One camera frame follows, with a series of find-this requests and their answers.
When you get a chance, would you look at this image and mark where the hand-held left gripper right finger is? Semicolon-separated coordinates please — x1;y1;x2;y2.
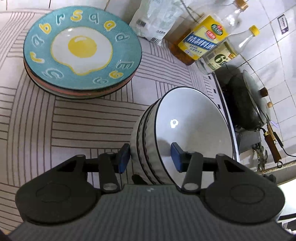
171;142;245;194

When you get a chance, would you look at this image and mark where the striped table mat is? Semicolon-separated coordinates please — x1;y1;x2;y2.
0;9;240;232

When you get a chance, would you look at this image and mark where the white plastic bag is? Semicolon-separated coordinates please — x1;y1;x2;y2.
129;0;184;44

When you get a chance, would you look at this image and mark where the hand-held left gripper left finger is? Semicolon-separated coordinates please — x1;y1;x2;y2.
57;143;130;193

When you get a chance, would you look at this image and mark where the black stove cable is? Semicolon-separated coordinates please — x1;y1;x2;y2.
261;127;296;157

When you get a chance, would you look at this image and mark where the blue fried egg plate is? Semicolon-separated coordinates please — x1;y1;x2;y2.
23;6;142;90

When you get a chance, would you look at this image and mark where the yellow cap vinegar bottle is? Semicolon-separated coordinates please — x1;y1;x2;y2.
196;25;260;75

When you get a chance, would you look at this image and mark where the small purple wall sticker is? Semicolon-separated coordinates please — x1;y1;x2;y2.
277;14;290;35

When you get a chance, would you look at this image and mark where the pink rabbit print plate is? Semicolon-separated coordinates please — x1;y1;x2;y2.
24;62;139;95

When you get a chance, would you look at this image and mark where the black wok with lid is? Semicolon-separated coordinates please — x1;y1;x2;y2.
222;88;264;154

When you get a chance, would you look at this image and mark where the glass wok lid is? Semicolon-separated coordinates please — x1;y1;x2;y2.
242;70;274;124

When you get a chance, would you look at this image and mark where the yellow label oil bottle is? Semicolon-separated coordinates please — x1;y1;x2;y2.
168;0;249;66

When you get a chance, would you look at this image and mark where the wooden handled spatula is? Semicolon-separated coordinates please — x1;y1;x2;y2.
265;123;283;169

